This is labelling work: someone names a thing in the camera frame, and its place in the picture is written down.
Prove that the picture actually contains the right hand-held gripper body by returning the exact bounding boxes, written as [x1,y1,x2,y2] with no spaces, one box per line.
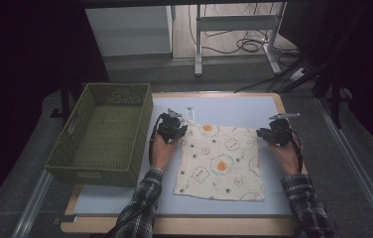
[267,112,302,147]

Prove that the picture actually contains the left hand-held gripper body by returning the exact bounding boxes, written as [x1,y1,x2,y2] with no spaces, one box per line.
[157,108,185,144]

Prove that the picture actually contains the cream printed cloth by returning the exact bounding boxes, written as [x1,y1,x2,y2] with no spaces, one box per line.
[174,106,266,202]

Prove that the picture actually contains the green woven basket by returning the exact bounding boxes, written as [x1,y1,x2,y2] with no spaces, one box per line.
[44,82,155,188]

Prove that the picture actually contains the person's left hand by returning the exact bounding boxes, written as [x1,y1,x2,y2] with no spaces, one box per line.
[150,132,180,171]

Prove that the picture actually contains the person's right hand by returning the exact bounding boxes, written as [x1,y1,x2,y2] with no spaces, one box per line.
[268,140,303,177]

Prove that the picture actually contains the light blue table mat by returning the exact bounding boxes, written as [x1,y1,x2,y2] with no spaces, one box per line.
[73,95,308,217]

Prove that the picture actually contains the white power strip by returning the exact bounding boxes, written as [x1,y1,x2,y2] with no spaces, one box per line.
[288,67,308,82]

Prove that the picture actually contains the black stand legs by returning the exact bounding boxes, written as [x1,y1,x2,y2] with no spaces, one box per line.
[312,62,354,130]

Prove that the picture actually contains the white cabinet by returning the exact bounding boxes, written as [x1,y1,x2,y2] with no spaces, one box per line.
[84,5,174,58]

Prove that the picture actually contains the black stand leg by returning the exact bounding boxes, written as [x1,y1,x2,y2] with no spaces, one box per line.
[50,75,86,124]

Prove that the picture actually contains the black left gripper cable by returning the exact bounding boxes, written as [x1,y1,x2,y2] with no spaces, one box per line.
[103,113,164,238]

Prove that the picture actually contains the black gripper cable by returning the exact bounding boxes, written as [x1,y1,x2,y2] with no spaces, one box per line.
[103,113,164,238]
[290,129,306,175]

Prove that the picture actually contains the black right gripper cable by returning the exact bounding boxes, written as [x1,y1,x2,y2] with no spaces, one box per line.
[290,129,306,175]

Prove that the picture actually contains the metal floor rail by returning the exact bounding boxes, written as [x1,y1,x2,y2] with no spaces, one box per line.
[10,170,55,238]
[314,97,373,238]

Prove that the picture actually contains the tangled black floor cables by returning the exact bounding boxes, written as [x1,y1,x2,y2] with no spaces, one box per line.
[187,3,300,67]

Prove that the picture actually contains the white desk frame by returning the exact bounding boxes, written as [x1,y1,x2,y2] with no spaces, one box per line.
[193,2,288,77]

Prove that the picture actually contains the black table corner bracket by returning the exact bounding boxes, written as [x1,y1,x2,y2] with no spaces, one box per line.
[54,214,78,225]

